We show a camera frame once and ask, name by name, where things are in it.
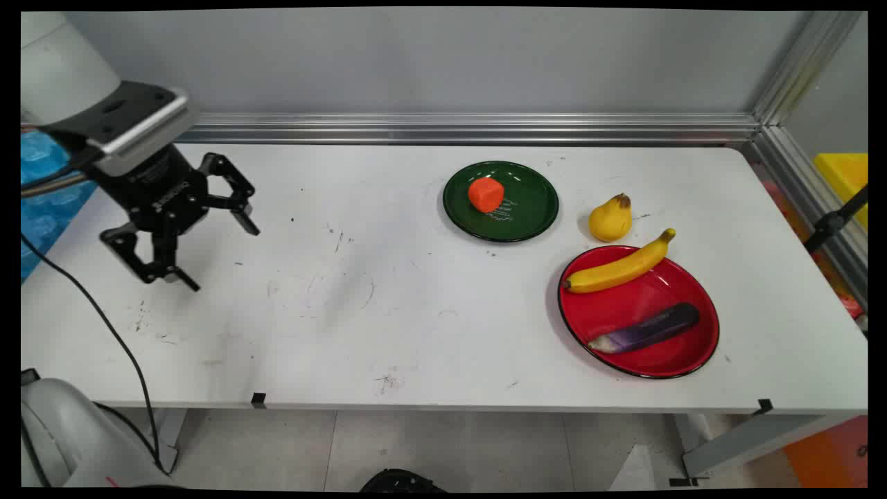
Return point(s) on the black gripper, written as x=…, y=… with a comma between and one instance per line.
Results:
x=163, y=190

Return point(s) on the orange toy persimmon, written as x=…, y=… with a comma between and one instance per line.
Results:
x=485, y=194

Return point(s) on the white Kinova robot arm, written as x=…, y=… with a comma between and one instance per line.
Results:
x=66, y=73

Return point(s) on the blue bubble wrap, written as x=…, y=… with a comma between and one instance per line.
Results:
x=48, y=201

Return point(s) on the black tape marker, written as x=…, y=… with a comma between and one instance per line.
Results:
x=258, y=400

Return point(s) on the white table leg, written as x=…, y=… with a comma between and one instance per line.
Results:
x=171, y=436

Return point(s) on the black round floor object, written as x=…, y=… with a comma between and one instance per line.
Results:
x=402, y=481

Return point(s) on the dark green round plate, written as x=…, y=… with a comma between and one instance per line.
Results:
x=530, y=208

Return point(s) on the yellow toy pear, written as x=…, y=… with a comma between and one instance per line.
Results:
x=610, y=220

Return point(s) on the yellow toy banana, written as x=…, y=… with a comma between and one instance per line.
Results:
x=617, y=270

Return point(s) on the red round plate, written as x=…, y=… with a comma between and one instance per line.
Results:
x=624, y=312

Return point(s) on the purple toy eggplant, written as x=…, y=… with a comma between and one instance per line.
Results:
x=648, y=329

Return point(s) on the grey table leg brace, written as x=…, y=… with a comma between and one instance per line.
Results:
x=755, y=440

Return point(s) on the yellow plastic bin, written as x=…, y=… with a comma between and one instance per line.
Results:
x=845, y=177

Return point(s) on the orange box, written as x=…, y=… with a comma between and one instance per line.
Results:
x=831, y=454

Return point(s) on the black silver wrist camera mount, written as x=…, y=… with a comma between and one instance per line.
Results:
x=132, y=118

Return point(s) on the horizontal aluminium frame rail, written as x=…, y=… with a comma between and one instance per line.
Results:
x=471, y=128

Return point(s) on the side aluminium frame rail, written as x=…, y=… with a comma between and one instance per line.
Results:
x=811, y=201

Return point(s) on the upright aluminium frame post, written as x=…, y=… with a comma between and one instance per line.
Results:
x=804, y=66

